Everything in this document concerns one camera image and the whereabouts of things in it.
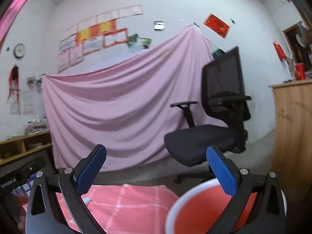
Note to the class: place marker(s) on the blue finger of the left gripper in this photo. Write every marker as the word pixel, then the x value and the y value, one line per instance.
pixel 32 166

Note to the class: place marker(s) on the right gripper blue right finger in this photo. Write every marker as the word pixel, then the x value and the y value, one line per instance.
pixel 223 170

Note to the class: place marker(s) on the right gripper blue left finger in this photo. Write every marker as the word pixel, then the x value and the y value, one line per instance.
pixel 44 213

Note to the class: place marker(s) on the blue cardboard box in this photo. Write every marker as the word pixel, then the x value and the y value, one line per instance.
pixel 25 189

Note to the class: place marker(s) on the white sachet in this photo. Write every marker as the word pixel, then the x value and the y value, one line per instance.
pixel 86 200

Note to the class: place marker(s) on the pink white trash bin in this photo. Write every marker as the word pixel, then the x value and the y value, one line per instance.
pixel 202 206

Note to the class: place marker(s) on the person's left hand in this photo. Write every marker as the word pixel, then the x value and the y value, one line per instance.
pixel 17 210

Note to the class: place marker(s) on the wooden shelf unit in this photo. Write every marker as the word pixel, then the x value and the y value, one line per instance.
pixel 22 146

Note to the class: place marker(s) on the stack of books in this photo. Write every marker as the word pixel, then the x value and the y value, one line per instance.
pixel 36 126

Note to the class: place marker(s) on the pink checked tablecloth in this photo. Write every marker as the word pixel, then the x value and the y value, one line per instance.
pixel 130 208

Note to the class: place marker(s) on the black office chair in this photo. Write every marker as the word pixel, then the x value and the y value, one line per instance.
pixel 222 97

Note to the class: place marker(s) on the wooden cabinet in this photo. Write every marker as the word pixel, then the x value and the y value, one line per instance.
pixel 292 146

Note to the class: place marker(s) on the pink hanging sheet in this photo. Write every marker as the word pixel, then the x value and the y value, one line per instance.
pixel 127 107

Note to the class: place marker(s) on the green sign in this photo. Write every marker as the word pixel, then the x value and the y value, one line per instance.
pixel 218 53

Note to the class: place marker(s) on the red cup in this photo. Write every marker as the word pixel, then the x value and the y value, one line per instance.
pixel 300 71

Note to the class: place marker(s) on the red hanging ornament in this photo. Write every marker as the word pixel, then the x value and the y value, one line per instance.
pixel 279 51

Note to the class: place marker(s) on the red tassel wall decoration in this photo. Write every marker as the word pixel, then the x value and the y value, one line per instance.
pixel 13 82

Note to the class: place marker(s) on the round wall clock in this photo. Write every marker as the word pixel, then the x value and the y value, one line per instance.
pixel 19 51

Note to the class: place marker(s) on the wall certificates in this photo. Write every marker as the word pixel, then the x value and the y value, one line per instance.
pixel 92 35

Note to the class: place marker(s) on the red paper wall poster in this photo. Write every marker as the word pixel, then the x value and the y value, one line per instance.
pixel 217 25

